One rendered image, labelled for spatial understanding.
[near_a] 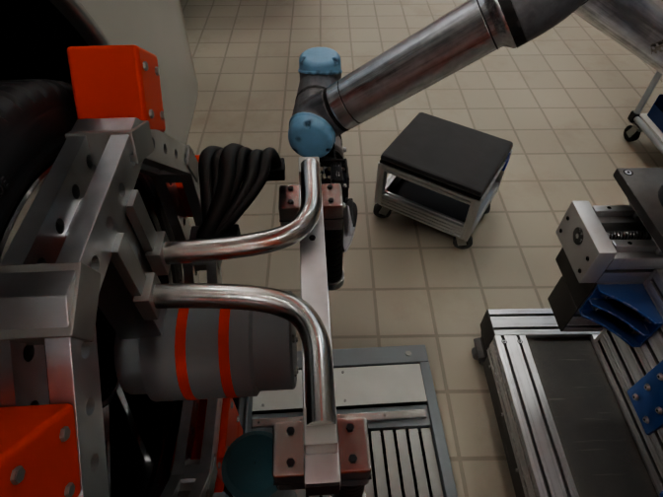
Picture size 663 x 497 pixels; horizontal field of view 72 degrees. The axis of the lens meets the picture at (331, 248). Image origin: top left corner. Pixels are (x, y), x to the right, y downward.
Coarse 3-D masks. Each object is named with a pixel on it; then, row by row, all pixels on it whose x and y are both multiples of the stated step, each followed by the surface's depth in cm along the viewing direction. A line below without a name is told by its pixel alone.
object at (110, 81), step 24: (72, 48) 48; (96, 48) 48; (120, 48) 48; (72, 72) 48; (96, 72) 49; (120, 72) 49; (144, 72) 50; (96, 96) 49; (120, 96) 49; (144, 96) 50
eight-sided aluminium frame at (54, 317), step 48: (96, 144) 45; (144, 144) 48; (48, 192) 40; (96, 192) 40; (192, 192) 71; (48, 240) 38; (96, 240) 37; (0, 288) 33; (48, 288) 33; (96, 288) 36; (0, 336) 32; (48, 336) 32; (96, 336) 37; (0, 384) 33; (48, 384) 33; (96, 384) 36; (96, 432) 36; (192, 432) 78; (96, 480) 36; (192, 480) 70
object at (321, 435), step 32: (128, 256) 42; (128, 288) 44; (160, 288) 46; (192, 288) 46; (224, 288) 46; (256, 288) 46; (288, 320) 46; (320, 320) 44; (320, 352) 41; (320, 384) 40; (320, 416) 38; (320, 448) 38
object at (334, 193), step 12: (288, 192) 65; (324, 192) 65; (336, 192) 65; (288, 204) 63; (324, 204) 63; (336, 204) 63; (288, 216) 64; (324, 216) 64; (336, 216) 64; (336, 228) 66
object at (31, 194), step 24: (48, 168) 46; (24, 192) 42; (144, 192) 72; (24, 216) 42; (0, 240) 39; (120, 408) 65; (144, 408) 79; (168, 408) 79; (120, 432) 68; (144, 432) 76; (120, 456) 73; (144, 456) 72; (120, 480) 69; (144, 480) 69
